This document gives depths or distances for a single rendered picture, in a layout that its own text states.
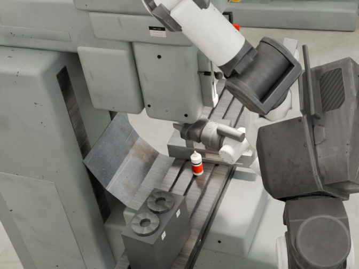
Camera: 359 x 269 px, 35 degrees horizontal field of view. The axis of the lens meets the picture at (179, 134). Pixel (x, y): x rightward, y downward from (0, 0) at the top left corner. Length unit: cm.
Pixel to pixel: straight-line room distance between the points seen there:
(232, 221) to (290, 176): 81
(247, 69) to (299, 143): 22
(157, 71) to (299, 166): 64
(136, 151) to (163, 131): 164
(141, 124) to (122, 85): 224
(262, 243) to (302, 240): 101
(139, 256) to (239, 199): 54
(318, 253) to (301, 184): 21
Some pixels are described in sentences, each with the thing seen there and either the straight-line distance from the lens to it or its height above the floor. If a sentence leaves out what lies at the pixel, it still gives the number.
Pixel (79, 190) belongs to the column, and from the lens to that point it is 220.
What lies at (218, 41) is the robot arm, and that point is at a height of 185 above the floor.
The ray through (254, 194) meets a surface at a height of 88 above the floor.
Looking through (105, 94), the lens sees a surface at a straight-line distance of 194.
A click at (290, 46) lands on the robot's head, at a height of 169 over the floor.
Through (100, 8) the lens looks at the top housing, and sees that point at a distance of 173.
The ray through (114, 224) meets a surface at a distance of 240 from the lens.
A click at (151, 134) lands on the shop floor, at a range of 399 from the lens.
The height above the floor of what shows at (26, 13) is 170.
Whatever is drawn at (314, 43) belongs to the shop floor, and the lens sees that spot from 481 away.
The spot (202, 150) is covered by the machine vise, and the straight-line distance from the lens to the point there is 224.
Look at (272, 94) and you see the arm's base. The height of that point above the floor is 172.
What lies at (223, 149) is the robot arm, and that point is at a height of 126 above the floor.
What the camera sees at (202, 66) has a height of 150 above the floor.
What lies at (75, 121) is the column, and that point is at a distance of 208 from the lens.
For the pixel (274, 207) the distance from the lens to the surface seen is 236.
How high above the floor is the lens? 249
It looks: 39 degrees down
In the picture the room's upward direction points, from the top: 10 degrees counter-clockwise
